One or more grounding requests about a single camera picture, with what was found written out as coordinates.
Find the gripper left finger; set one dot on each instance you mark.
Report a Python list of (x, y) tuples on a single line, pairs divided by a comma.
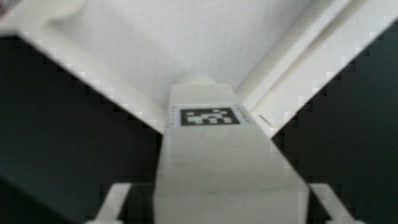
[(125, 207)]

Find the white L-shaped fence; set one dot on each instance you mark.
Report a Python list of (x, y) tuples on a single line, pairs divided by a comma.
[(362, 22)]

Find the white desk leg back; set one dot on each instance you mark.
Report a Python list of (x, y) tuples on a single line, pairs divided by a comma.
[(227, 181)]

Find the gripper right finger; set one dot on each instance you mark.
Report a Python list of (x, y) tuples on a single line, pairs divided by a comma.
[(333, 205)]

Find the white desk top tray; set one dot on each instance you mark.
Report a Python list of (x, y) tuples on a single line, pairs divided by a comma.
[(134, 43)]

